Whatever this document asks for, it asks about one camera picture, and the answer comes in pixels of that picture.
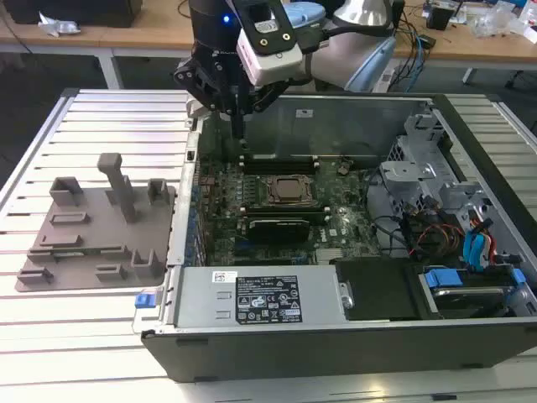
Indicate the grey power supply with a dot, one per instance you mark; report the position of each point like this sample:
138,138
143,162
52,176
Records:
201,294

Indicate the blue case latch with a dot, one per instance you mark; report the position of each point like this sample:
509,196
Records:
143,301

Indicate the white plastic bracket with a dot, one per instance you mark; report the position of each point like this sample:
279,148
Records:
195,110

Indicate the CPU socket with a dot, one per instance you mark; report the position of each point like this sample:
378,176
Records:
289,203

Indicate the silver drive cage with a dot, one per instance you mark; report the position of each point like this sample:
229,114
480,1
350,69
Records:
403,176

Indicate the green motherboard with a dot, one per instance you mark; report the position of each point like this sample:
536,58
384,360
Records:
348,226

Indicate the black box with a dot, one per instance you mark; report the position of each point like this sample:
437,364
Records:
84,12

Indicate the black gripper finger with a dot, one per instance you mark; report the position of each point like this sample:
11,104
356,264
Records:
268,97
193,77

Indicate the wooden desk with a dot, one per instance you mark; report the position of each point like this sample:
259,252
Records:
126,35
482,48

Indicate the black RAM slot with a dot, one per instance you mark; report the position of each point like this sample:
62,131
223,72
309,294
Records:
279,157
279,162
279,172
279,167

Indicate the silver chipset heatsink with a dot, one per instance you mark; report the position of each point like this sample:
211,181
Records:
329,256

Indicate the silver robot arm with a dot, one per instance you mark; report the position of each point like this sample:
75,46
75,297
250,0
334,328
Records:
335,59

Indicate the hard disk in blue carrier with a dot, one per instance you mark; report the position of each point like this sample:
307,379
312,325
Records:
467,296

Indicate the black plastic shroud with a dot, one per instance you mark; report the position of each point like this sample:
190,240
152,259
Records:
377,289

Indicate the brown parts rack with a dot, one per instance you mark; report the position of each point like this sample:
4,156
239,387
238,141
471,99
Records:
96,235

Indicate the silver CPU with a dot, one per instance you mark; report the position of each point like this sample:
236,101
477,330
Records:
290,189

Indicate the black open PC case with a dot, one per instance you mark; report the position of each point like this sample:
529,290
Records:
293,357

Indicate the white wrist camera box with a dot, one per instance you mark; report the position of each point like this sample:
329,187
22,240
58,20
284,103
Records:
272,63

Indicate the black graphics card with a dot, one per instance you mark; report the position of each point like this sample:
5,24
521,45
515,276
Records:
279,231

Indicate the crumpled white plastic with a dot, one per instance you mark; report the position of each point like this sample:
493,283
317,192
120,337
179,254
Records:
58,26

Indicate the black cup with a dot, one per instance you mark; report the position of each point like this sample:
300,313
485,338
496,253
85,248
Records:
440,19

